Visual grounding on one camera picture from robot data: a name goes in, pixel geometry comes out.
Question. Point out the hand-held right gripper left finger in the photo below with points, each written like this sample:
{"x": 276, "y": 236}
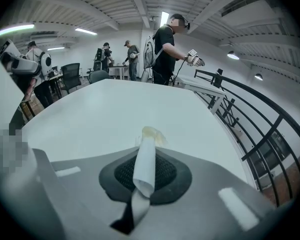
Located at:
{"x": 2, "y": 89}

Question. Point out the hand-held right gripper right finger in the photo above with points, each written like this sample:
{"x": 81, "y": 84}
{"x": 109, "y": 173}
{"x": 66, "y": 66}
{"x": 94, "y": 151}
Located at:
{"x": 205, "y": 209}

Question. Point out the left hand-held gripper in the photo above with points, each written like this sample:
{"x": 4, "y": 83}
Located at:
{"x": 21, "y": 65}

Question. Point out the white tissue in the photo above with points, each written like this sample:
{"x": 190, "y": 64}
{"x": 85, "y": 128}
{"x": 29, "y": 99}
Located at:
{"x": 145, "y": 164}

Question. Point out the person's left forearm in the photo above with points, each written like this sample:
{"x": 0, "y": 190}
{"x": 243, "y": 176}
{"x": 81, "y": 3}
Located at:
{"x": 30, "y": 89}

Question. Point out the long ceiling light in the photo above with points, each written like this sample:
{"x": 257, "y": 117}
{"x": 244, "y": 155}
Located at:
{"x": 55, "y": 48}
{"x": 85, "y": 31}
{"x": 164, "y": 18}
{"x": 13, "y": 30}

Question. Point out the black mesh office chair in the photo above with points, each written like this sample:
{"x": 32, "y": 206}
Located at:
{"x": 71, "y": 77}

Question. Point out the white desk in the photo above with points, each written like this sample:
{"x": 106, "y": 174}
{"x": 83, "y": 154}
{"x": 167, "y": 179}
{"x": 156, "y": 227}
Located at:
{"x": 118, "y": 70}

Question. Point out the black metal railing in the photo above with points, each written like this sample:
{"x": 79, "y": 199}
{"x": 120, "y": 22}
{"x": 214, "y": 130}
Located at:
{"x": 265, "y": 124}

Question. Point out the small white table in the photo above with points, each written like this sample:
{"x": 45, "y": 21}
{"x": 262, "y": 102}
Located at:
{"x": 202, "y": 85}

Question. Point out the black box on railing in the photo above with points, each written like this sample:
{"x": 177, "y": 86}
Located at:
{"x": 219, "y": 71}

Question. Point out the round pendant lamp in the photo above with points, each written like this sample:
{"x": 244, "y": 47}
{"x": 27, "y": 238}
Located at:
{"x": 233, "y": 55}
{"x": 258, "y": 77}

